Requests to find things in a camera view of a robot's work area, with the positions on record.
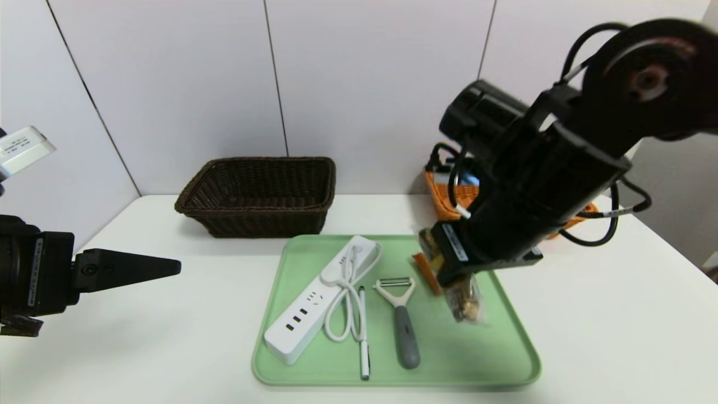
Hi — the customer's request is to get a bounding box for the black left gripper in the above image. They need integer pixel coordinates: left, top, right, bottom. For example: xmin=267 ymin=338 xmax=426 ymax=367
xmin=0 ymin=214 xmax=182 ymax=318

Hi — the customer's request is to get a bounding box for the white power strip with cable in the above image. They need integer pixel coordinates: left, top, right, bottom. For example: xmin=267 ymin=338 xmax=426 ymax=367
xmin=264 ymin=235 xmax=384 ymax=365

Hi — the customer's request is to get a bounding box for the white slim pen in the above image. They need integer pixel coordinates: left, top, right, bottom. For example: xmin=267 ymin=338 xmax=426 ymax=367
xmin=357 ymin=286 xmax=371 ymax=380

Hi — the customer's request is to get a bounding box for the white peeler with grey handle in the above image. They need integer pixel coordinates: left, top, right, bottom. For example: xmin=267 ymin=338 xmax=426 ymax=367
xmin=373 ymin=276 xmax=421 ymax=370

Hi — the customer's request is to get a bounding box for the orange toy cake slice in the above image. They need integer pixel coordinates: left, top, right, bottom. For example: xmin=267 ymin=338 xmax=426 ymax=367
xmin=412 ymin=252 xmax=445 ymax=296

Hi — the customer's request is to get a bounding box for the clear brown snack bar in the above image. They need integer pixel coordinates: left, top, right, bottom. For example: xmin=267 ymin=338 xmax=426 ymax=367
xmin=418 ymin=227 xmax=484 ymax=325

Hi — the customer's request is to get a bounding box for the dark brown wicker basket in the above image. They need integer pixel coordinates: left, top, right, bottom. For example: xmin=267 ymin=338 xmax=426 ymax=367
xmin=174 ymin=157 xmax=337 ymax=238

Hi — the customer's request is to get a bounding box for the orange wicker basket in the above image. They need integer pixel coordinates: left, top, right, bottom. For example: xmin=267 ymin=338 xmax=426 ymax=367
xmin=423 ymin=168 xmax=600 ymax=240

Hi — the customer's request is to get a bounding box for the light green plastic tray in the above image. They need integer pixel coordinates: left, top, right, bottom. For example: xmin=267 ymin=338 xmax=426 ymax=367
xmin=252 ymin=235 xmax=542 ymax=387

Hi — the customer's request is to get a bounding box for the right wrist black motor cylinder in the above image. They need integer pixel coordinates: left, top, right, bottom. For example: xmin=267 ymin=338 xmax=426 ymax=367
xmin=439 ymin=79 xmax=531 ymax=163

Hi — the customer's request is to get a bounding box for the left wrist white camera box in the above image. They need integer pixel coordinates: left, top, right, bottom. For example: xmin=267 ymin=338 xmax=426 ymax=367
xmin=0 ymin=126 xmax=57 ymax=180

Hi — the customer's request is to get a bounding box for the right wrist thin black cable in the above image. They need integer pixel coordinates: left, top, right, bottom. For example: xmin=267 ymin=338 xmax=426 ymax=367
xmin=426 ymin=143 xmax=477 ymax=219

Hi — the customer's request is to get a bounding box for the right wrist black loop cable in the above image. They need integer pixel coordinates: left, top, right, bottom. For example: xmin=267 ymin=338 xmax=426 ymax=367
xmin=561 ymin=178 xmax=652 ymax=247

